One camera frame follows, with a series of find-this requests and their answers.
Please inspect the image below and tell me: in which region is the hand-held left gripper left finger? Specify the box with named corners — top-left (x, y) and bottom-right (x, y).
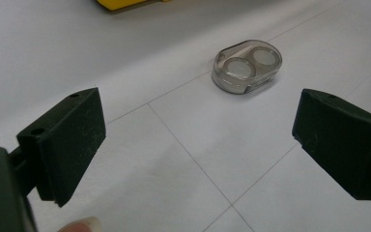
top-left (15, 87), bottom-right (107, 208)

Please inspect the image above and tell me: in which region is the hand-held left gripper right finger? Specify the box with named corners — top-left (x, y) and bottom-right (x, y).
top-left (291, 88), bottom-right (371, 202)

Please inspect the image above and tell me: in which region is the small clear plastic case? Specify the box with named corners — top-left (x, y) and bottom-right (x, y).
top-left (211, 39), bottom-right (284, 96)

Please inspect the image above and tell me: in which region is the yellow black drawer organizer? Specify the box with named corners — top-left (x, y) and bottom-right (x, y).
top-left (96, 0), bottom-right (172, 12)

